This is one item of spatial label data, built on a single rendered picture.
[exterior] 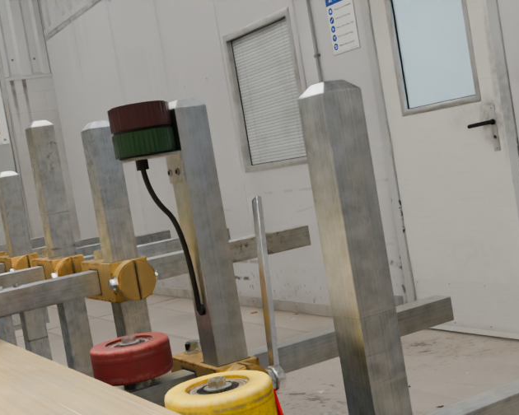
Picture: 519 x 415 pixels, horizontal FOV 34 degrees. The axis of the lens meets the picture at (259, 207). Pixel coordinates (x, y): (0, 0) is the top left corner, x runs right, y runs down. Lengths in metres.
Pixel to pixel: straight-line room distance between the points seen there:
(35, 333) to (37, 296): 0.48
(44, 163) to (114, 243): 0.28
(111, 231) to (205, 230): 0.25
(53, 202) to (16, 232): 0.25
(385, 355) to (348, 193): 0.12
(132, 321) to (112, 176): 0.18
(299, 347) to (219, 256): 0.16
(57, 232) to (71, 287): 0.22
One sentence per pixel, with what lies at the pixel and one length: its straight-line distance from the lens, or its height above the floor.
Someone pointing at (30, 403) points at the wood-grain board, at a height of 0.90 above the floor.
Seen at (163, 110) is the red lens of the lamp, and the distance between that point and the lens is 0.82.
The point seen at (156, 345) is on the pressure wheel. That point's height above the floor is 0.90.
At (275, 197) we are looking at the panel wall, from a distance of 5.84.
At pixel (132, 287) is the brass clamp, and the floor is 0.94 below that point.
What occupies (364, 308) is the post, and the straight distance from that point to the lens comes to 0.63.
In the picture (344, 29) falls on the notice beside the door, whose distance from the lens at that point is 4.98.
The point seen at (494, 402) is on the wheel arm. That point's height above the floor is 0.82.
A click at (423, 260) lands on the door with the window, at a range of 4.72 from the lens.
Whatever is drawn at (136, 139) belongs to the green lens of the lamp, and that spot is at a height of 1.10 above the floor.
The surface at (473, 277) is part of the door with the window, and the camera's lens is 4.47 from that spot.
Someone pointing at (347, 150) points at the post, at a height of 1.06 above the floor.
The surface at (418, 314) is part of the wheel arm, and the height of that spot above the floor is 0.85.
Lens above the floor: 1.06
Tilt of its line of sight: 3 degrees down
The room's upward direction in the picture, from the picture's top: 10 degrees counter-clockwise
